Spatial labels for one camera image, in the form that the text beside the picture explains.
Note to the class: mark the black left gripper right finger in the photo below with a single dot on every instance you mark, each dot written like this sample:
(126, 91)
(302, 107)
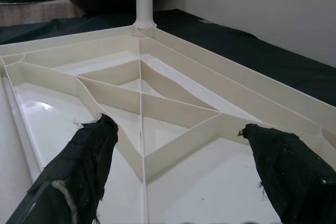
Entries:
(294, 176)

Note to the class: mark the beige cloth covered bench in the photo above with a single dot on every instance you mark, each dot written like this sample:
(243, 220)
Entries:
(39, 11)

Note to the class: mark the black tablecloth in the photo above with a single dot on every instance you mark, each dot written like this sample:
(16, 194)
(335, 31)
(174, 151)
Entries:
(262, 51)

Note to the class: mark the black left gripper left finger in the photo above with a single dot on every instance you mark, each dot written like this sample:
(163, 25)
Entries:
(84, 155)

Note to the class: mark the white plastic children table top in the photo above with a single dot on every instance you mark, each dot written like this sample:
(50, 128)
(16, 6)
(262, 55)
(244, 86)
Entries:
(170, 129)

